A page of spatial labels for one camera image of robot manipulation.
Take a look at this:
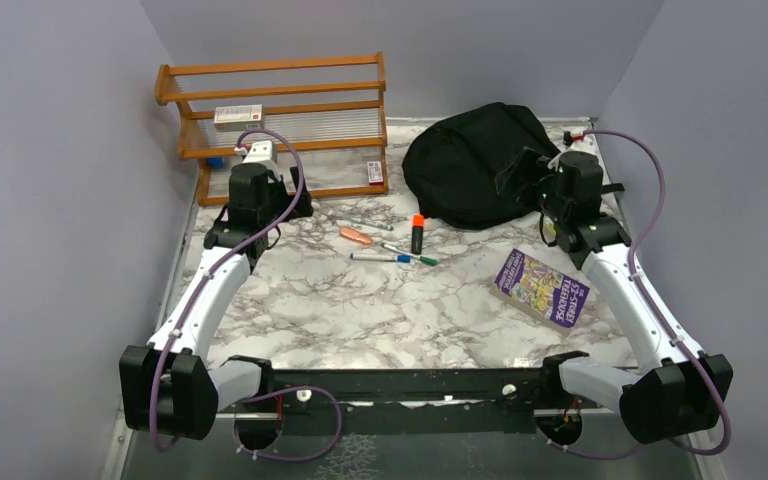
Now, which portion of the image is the orange black highlighter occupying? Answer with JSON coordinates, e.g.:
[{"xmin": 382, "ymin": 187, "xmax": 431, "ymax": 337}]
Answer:
[{"xmin": 411, "ymin": 214, "xmax": 425, "ymax": 255}]

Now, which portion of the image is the blue object under shelf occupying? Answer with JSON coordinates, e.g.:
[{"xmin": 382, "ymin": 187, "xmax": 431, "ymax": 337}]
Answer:
[{"xmin": 205, "ymin": 157, "xmax": 225, "ymax": 169}]

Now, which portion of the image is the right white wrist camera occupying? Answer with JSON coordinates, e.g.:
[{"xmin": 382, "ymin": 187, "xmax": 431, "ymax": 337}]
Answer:
[{"xmin": 547, "ymin": 151, "xmax": 571, "ymax": 173}]

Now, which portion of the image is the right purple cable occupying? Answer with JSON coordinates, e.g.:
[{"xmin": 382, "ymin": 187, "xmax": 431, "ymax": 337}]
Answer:
[{"xmin": 534, "ymin": 129, "xmax": 734, "ymax": 461}]

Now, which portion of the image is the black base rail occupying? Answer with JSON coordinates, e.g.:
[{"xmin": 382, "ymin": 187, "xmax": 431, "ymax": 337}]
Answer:
[{"xmin": 211, "ymin": 367, "xmax": 607, "ymax": 439}]

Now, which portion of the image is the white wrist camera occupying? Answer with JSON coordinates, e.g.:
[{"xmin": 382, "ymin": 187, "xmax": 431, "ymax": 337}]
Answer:
[
  {"xmin": 547, "ymin": 151, "xmax": 571, "ymax": 173},
  {"xmin": 234, "ymin": 141, "xmax": 280, "ymax": 176}
]

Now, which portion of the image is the green capped marker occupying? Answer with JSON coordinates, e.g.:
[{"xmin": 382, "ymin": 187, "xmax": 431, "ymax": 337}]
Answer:
[{"xmin": 379, "ymin": 242, "xmax": 438, "ymax": 266}]

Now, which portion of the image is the black student backpack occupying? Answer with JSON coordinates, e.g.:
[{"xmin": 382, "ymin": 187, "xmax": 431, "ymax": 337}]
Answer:
[{"xmin": 402, "ymin": 102, "xmax": 561, "ymax": 230}]

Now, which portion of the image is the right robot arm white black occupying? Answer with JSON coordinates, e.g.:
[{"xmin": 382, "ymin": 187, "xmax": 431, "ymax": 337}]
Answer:
[{"xmin": 496, "ymin": 148, "xmax": 733, "ymax": 454}]

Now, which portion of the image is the grey black pen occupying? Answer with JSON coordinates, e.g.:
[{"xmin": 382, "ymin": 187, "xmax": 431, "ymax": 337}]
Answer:
[{"xmin": 336, "ymin": 216, "xmax": 394, "ymax": 231}]

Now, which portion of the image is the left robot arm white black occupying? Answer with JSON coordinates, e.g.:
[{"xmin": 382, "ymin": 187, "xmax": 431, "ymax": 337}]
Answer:
[{"xmin": 119, "ymin": 163, "xmax": 313, "ymax": 440}]

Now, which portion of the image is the small red white box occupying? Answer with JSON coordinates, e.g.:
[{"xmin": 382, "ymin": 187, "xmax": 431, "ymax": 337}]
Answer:
[{"xmin": 366, "ymin": 161, "xmax": 384, "ymax": 186}]

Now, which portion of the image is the white red box on shelf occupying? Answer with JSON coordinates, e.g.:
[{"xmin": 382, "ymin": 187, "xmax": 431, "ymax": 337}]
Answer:
[{"xmin": 212, "ymin": 104, "xmax": 264, "ymax": 132}]

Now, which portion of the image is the copper orange pen case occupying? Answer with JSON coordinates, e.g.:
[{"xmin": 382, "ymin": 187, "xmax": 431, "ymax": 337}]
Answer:
[{"xmin": 339, "ymin": 227, "xmax": 375, "ymax": 246}]

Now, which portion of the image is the blue capped marker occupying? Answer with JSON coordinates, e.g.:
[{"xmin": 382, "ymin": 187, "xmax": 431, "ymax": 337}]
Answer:
[{"xmin": 349, "ymin": 252, "xmax": 411, "ymax": 263}]

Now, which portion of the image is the purple treehouse book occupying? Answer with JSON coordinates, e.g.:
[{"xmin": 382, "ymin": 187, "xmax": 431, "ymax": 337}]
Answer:
[{"xmin": 490, "ymin": 249, "xmax": 591, "ymax": 335}]

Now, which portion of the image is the wooden shelf rack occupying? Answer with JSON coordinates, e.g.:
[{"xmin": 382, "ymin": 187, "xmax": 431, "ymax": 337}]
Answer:
[{"xmin": 154, "ymin": 52, "xmax": 390, "ymax": 207}]

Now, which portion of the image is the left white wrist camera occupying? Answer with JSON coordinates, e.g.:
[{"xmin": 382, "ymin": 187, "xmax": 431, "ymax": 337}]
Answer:
[{"xmin": 234, "ymin": 141, "xmax": 280, "ymax": 176}]

